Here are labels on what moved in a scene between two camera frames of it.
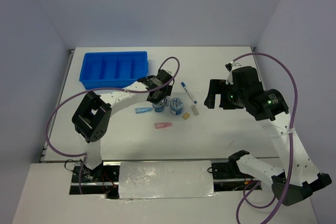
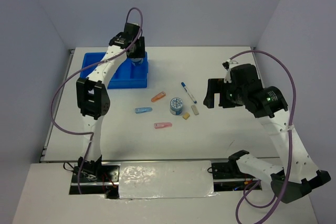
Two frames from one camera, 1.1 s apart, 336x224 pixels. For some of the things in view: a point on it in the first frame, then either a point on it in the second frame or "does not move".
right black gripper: [218, 86] does not move
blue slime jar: [159, 109] → [137, 61]
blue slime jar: [176, 106] does not move
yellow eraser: [186, 116] does not move
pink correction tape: [160, 125] does not move
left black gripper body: [163, 90] → [139, 51]
